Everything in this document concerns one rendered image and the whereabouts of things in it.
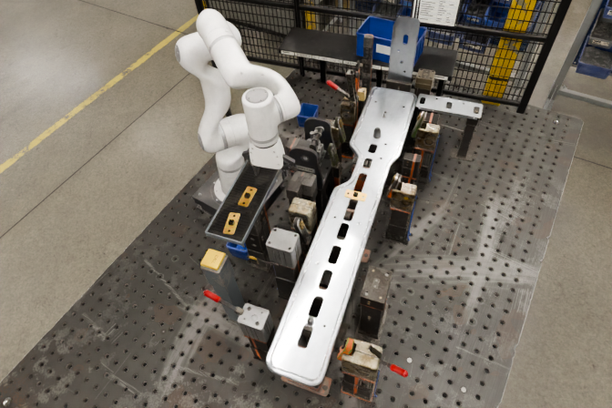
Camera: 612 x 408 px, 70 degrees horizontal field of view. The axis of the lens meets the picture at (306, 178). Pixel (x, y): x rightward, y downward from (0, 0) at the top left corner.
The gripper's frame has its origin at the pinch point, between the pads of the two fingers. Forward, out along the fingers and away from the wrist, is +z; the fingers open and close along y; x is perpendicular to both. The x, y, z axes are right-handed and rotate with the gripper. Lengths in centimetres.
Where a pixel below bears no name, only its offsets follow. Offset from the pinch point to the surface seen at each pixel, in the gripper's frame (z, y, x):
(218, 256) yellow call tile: 15.7, -11.7, -24.8
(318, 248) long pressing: 31.4, 16.1, -6.1
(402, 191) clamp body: 27, 42, 22
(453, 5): 5, 52, 119
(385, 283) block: 28, 41, -16
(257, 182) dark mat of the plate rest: 15.7, -9.1, 6.5
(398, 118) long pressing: 31, 36, 66
